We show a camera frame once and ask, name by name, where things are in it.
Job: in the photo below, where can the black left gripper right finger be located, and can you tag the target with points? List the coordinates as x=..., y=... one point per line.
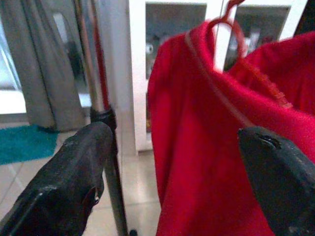
x=283, y=182

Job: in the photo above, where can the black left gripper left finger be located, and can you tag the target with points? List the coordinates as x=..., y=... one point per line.
x=61, y=177

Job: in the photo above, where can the red fleece garment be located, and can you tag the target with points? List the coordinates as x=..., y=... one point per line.
x=197, y=147

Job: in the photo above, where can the red plastic hanger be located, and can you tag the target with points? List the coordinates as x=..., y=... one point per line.
x=240, y=34

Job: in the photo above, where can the teal shaggy rug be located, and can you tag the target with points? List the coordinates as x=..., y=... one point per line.
x=24, y=145

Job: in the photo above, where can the metal clothes rack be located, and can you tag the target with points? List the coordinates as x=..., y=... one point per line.
x=103, y=116

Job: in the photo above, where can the grey curtain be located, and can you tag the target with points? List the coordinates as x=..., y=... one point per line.
x=49, y=73

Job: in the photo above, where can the white glass-door cabinet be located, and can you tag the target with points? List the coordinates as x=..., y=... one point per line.
x=137, y=73

